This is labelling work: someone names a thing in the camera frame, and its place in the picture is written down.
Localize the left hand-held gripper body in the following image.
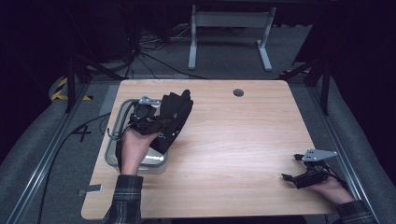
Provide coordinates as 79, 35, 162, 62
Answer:
128, 95, 163, 136

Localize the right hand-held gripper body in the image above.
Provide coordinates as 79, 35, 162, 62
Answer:
294, 147, 339, 189

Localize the black glove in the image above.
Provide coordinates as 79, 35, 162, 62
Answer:
151, 89, 194, 156

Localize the metal tray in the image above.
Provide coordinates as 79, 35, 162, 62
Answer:
104, 98, 169, 175

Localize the person's right hand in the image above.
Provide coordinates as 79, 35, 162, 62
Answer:
306, 176, 355, 205

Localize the person's left hand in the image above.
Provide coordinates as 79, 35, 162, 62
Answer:
120, 127, 161, 177

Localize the black metal stand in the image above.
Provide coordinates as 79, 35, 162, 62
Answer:
279, 55, 332, 117
64, 53, 126, 114

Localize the yellow black striped tape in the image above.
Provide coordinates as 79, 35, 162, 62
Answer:
50, 77, 94, 102

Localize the grey tape strip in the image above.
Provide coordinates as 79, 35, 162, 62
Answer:
77, 183, 104, 197

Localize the left hand-held gripper cable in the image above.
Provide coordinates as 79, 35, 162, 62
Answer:
106, 100, 139, 143

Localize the hand-held gripper cable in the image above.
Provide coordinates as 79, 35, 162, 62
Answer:
106, 100, 139, 143
325, 166, 349, 191

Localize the right hand-held gripper cable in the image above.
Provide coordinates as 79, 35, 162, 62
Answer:
325, 166, 349, 191

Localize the aluminium floor rail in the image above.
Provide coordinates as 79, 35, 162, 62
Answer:
5, 81, 92, 224
305, 83, 382, 224

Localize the bundle of floor cables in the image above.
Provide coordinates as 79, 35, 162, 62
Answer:
123, 26, 208, 80

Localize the black floor cable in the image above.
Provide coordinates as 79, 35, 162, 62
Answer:
36, 111, 112, 224

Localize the white metal table frame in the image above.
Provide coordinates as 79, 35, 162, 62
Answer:
187, 4, 277, 72

